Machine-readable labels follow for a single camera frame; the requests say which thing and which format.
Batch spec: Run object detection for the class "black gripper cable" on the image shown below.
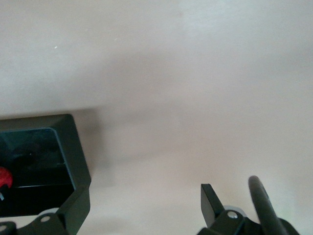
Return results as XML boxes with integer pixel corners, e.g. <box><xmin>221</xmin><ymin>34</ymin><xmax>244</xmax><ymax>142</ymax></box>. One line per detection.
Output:
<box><xmin>248</xmin><ymin>175</ymin><xmax>294</xmax><ymax>235</ymax></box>

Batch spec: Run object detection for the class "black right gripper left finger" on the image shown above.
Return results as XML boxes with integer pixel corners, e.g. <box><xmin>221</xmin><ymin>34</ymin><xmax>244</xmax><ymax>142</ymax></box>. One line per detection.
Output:
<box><xmin>0</xmin><ymin>185</ymin><xmax>91</xmax><ymax>235</ymax></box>

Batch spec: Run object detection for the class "large table cover mat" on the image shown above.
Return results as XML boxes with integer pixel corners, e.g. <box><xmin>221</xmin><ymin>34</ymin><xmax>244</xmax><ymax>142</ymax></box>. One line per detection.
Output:
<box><xmin>0</xmin><ymin>0</ymin><xmax>313</xmax><ymax>235</ymax></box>

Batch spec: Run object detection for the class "red apple with yellow patch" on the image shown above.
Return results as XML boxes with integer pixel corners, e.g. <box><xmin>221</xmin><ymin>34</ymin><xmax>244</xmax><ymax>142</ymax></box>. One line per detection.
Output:
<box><xmin>0</xmin><ymin>167</ymin><xmax>13</xmax><ymax>188</ymax></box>

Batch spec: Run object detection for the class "black plastic box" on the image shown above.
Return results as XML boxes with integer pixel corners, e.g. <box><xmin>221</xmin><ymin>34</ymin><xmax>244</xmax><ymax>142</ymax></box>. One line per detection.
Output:
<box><xmin>0</xmin><ymin>114</ymin><xmax>91</xmax><ymax>218</ymax></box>

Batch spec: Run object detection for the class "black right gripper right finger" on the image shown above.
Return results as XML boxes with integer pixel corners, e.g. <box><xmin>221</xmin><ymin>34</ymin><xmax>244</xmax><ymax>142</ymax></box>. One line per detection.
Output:
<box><xmin>197</xmin><ymin>183</ymin><xmax>260</xmax><ymax>235</ymax></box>

